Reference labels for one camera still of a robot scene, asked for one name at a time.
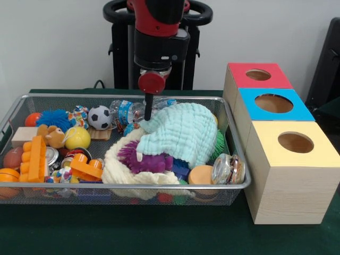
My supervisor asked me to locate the purple spiky monster toy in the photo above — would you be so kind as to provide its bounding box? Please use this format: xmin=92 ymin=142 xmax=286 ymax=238
xmin=118 ymin=140 xmax=174 ymax=175

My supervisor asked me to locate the brown plush monkey toy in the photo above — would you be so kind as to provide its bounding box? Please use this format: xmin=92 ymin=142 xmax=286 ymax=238
xmin=36 ymin=124 xmax=66 ymax=149

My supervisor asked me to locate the wooden box with three holes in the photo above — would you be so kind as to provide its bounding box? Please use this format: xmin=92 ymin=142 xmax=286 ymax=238
xmin=222 ymin=62 xmax=340 ymax=225

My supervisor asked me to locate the long orange building block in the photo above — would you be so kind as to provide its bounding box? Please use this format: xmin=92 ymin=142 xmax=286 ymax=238
xmin=18 ymin=135 xmax=47 ymax=183

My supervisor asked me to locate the cream knitted cloth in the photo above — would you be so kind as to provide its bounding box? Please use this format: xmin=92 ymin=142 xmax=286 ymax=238
xmin=101 ymin=127 xmax=181 ymax=200

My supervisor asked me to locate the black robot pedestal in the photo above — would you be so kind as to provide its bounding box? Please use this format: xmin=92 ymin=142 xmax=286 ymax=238
xmin=103 ymin=0 xmax=213 ymax=90

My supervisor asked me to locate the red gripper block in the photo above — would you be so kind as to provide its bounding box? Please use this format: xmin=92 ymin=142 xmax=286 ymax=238
xmin=138 ymin=70 xmax=166 ymax=121

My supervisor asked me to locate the mint green waffle cloth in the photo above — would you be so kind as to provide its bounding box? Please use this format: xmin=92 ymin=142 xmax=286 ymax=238
xmin=137 ymin=103 xmax=218 ymax=167

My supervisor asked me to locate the black upright panel on stand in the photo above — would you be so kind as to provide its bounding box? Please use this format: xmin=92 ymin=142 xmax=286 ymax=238
xmin=305 ymin=17 xmax=340 ymax=112

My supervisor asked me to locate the crushed clear plastic bottle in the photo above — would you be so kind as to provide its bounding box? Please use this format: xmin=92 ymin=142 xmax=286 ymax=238
xmin=153 ymin=98 xmax=177 ymax=110
xmin=109 ymin=99 xmax=146 ymax=125

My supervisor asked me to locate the yellow smiley face ball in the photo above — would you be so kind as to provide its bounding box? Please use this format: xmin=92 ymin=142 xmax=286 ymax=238
xmin=64 ymin=126 xmax=91 ymax=151

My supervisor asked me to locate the small black white soccer ball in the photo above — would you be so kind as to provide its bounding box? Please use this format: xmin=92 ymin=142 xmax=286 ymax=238
xmin=87 ymin=105 xmax=112 ymax=131

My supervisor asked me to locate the shallow wire mesh bin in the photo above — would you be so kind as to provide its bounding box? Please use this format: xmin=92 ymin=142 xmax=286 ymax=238
xmin=0 ymin=93 xmax=251 ymax=207

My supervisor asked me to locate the dark green table cloth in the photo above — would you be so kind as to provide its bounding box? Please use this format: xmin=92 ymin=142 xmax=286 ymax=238
xmin=0 ymin=89 xmax=340 ymax=255

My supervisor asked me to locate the blue spiky rubber ball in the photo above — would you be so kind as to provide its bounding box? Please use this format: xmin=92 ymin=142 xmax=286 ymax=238
xmin=36 ymin=109 xmax=70 ymax=128

